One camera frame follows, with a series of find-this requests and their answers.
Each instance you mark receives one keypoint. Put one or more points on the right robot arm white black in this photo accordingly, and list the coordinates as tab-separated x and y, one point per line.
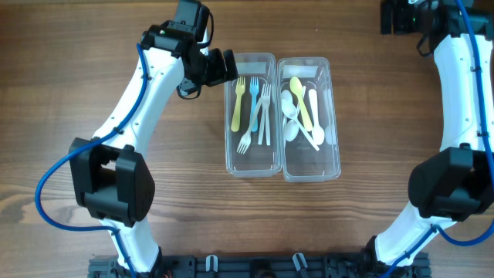
458	181

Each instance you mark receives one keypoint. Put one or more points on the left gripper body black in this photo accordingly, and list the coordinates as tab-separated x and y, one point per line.
211	69

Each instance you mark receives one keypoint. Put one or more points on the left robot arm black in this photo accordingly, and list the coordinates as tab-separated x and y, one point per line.
110	177

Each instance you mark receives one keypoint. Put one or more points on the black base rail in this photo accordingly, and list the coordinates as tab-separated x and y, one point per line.
331	265

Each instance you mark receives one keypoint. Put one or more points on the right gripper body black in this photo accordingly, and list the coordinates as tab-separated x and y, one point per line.
407	18

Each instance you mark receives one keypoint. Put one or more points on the light blue spork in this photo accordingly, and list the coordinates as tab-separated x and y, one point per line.
254	91

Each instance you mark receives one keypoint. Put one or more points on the right clear plastic container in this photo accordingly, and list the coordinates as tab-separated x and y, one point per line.
301	162

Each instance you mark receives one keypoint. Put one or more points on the clear plastic container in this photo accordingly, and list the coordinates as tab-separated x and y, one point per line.
259	160
301	162

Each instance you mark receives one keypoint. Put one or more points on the left clear plastic container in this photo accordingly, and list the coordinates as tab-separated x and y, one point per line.
259	160

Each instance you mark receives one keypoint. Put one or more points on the yellow plastic fork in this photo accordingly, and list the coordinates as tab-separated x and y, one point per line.
239	91

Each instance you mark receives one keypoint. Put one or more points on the white wide-handled spoon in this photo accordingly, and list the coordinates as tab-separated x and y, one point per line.
317	132

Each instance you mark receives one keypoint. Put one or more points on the yellow plastic spoon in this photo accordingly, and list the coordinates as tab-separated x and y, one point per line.
297	89

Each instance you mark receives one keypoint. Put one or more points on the white plastic fork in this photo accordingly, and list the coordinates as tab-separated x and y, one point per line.
267	102

